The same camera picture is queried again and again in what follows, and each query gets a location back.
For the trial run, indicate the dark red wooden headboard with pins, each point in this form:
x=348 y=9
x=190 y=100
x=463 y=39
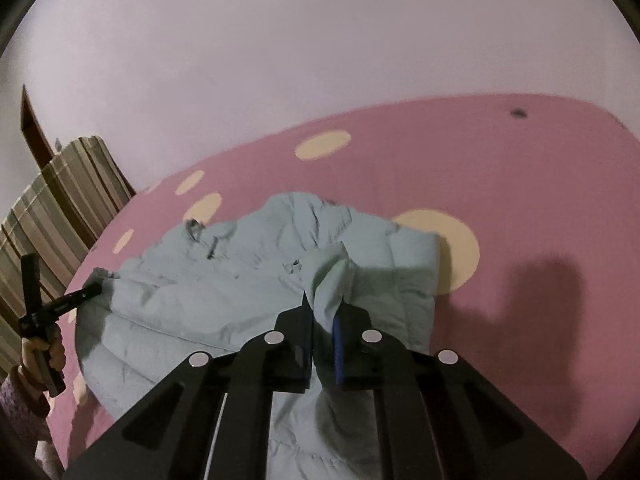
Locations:
x=34 y=137

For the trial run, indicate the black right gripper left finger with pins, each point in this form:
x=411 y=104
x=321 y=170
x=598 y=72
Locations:
x=210 y=417

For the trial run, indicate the purple knit sleeve forearm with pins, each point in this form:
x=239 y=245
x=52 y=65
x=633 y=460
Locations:
x=27 y=449

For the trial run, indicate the pink blanket with cream dots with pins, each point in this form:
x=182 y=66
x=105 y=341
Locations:
x=548 y=186

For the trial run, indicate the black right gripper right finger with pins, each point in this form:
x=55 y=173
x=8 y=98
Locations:
x=437 y=417

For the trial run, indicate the person's left hand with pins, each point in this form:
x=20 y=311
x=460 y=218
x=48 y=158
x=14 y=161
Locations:
x=42 y=364

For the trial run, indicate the light blue quilted down jacket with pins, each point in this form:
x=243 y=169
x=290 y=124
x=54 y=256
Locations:
x=212 y=288

